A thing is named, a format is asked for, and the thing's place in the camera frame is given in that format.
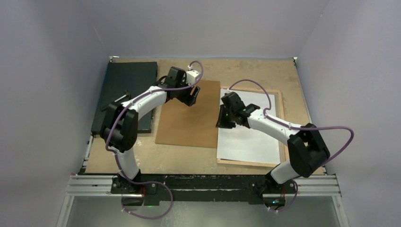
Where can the printed photo with white border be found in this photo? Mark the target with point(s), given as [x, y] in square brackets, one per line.
[250, 134]

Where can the brown frame backing board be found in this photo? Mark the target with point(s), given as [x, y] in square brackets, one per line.
[193, 126]

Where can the black flat box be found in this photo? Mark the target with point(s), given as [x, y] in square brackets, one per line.
[123, 82]

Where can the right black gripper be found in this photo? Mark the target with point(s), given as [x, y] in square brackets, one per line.
[222, 123]

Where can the wooden picture frame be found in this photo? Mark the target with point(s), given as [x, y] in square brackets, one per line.
[282, 103]

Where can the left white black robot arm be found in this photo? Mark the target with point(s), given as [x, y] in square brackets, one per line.
[120, 125]

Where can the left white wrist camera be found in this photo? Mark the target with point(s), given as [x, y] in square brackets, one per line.
[192, 75]

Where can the small black metal hammer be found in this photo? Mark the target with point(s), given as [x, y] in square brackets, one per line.
[125, 96]

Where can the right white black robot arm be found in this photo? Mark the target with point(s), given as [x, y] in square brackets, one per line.
[306, 147]

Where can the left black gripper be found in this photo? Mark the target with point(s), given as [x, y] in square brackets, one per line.
[189, 99]

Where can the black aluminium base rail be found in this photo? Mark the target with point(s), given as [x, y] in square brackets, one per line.
[203, 188]

